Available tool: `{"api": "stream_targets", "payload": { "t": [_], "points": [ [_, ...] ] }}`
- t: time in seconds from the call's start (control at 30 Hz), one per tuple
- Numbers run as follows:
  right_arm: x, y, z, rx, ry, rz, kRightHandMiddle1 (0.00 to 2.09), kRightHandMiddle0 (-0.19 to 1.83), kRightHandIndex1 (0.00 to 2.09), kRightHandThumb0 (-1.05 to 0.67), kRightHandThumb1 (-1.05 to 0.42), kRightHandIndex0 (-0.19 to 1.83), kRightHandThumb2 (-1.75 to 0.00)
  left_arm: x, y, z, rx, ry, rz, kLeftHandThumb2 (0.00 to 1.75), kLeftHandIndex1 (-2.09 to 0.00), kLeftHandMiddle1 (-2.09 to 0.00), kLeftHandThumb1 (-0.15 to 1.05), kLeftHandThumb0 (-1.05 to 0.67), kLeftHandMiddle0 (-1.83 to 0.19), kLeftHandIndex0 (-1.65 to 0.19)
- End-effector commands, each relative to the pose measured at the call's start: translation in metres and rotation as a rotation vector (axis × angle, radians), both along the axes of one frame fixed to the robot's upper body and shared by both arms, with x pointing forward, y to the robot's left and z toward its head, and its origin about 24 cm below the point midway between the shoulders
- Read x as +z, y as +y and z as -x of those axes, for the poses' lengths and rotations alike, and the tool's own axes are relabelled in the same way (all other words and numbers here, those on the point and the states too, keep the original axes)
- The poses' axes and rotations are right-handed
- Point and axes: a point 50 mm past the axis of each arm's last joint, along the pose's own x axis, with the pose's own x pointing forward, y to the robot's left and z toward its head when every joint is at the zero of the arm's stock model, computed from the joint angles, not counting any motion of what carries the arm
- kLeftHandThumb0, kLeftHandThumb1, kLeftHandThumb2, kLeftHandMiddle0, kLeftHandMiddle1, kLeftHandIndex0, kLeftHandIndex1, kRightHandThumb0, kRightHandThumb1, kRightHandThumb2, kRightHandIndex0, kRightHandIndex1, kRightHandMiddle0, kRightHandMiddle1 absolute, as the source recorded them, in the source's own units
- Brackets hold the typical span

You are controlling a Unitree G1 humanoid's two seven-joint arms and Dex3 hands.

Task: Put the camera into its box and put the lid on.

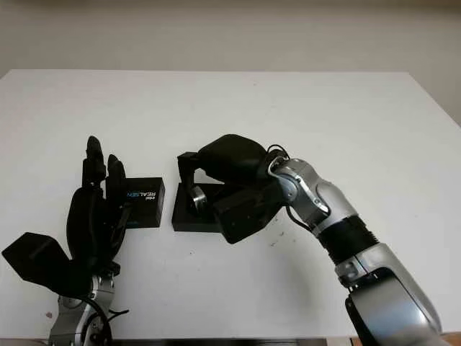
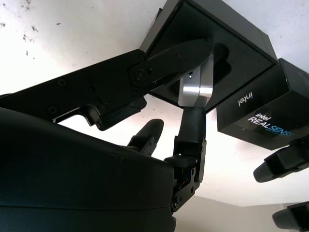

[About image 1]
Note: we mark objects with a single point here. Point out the black RealSense box lid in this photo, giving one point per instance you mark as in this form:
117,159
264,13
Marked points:
149,209

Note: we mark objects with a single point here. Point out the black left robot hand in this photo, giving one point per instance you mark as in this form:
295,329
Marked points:
90,220

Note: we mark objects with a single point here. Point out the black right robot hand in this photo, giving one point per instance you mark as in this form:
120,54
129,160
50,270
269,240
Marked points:
234,158

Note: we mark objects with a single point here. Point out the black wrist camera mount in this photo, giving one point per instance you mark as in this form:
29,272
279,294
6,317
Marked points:
34,256
241,220

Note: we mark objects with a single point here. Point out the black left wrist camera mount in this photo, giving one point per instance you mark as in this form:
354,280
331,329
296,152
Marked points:
34,256

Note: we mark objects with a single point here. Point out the black box base with insert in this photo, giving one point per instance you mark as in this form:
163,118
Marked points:
194,223

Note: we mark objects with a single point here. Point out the small silver RealSense camera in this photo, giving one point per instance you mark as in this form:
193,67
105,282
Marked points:
199,198

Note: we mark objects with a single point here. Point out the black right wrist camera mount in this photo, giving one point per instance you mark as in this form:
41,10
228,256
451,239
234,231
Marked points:
241,220

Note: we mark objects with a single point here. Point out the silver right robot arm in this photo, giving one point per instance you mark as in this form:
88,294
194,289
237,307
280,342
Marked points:
360,259

